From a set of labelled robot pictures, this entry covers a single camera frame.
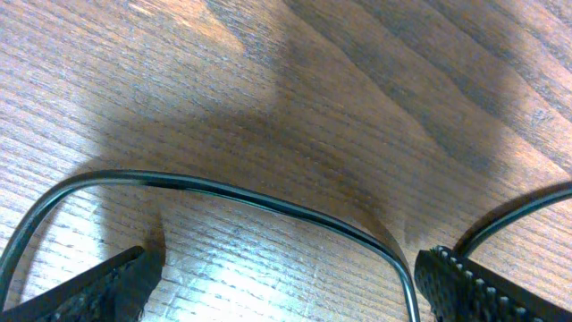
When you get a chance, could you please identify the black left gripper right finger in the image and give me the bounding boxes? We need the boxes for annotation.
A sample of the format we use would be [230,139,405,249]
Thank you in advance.
[414,246,571,322]

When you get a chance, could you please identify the black USB cable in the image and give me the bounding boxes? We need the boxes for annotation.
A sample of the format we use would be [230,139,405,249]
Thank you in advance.
[0,168,572,322]

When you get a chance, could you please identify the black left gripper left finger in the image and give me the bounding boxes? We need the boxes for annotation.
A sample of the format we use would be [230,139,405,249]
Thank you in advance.
[1,246,164,322]

